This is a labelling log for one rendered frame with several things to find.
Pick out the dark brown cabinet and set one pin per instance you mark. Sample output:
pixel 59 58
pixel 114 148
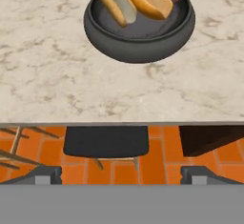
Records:
pixel 209 138

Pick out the wooden leg stool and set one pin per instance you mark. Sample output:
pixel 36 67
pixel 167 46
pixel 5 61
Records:
pixel 16 148

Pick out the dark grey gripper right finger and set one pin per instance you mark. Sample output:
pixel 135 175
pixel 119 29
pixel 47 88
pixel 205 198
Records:
pixel 190 173

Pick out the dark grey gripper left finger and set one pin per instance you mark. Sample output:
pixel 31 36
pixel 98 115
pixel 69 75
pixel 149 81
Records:
pixel 47 174

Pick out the dark grey bowl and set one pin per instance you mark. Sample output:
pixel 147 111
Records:
pixel 139 43

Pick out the black seat stool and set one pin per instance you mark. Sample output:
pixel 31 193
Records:
pixel 106 142

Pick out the golden hot dog bun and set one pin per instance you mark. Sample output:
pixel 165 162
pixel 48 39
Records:
pixel 152 2

